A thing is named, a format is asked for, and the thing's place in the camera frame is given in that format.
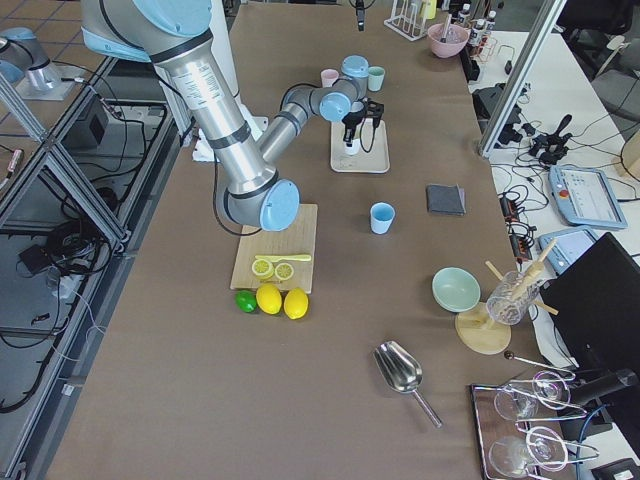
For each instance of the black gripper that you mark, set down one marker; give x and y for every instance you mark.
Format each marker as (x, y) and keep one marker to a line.
(353, 120)

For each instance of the pale yellow cup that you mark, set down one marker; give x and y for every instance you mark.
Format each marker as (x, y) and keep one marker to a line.
(352, 147)

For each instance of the pink cup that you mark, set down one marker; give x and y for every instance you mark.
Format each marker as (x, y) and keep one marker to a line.
(329, 77)

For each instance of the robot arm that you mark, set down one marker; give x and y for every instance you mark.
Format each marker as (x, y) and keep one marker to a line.
(176, 36)
(360, 12)

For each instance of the beige rabbit tray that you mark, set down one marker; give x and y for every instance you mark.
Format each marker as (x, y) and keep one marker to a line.
(373, 156)

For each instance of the mirror tray with glasses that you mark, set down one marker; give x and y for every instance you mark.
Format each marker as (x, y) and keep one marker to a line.
(518, 427)

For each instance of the green cup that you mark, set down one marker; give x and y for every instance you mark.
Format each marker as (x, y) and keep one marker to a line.
(376, 76)

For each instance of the blue cup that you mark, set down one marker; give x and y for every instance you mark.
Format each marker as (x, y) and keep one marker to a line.
(382, 215)

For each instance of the grey folded cloth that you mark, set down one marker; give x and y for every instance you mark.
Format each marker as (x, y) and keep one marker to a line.
(445, 199)

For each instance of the pink bowl with ice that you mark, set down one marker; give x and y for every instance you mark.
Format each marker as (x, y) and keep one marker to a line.
(456, 39)

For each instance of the wooden cutting board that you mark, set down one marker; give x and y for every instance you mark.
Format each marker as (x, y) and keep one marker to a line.
(299, 238)

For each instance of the yellow cup on rack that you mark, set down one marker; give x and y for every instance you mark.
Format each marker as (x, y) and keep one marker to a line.
(430, 7)

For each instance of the yellow plastic knife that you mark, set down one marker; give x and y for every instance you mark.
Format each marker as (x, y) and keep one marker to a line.
(281, 258)

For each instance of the metal muddler black tip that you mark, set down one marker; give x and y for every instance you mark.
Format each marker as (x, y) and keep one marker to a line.
(445, 28)

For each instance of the lemon slice lower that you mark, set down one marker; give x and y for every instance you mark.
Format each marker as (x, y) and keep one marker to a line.
(284, 271)

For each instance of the lemon slice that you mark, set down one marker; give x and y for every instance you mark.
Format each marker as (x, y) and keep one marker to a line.
(284, 271)
(262, 269)

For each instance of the lemon slice upper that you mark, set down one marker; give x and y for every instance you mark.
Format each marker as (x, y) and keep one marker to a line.
(262, 269)

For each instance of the whole lemon outer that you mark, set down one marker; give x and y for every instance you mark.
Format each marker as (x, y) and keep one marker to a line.
(296, 304)

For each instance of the whole lemon near lime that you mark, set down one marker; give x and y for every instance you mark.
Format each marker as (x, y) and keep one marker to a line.
(269, 299)

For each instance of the green bowl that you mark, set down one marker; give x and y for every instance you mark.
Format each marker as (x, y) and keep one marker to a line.
(455, 289)

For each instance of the green lime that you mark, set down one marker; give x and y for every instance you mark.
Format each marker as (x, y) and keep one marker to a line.
(246, 301)

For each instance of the clear glass mug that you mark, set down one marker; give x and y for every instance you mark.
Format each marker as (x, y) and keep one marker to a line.
(512, 298)

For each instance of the wooden cup stand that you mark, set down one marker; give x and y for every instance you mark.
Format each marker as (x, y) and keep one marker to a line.
(479, 332)

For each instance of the blue teach pendant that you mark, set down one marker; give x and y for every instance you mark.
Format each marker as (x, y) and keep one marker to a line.
(584, 197)

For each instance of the metal scoop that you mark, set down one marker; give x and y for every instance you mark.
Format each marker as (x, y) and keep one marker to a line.
(403, 374)

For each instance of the black monitor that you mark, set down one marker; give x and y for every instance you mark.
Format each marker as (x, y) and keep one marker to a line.
(597, 299)

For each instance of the white wire rack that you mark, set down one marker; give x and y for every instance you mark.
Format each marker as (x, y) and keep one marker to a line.
(406, 19)

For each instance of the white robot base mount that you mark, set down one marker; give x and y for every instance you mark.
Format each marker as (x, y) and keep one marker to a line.
(250, 125)

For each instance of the aluminium frame post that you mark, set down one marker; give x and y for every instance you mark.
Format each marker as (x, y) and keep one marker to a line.
(542, 26)

